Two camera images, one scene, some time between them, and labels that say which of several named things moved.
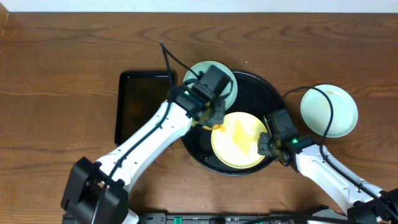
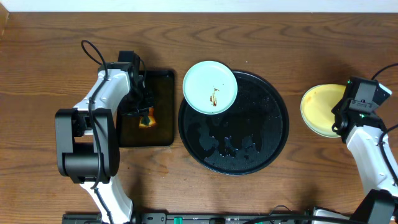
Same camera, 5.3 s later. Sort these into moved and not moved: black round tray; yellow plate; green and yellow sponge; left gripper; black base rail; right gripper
Moved: yellow plate; right gripper; left gripper; green and yellow sponge
Not moved: black base rail; black round tray
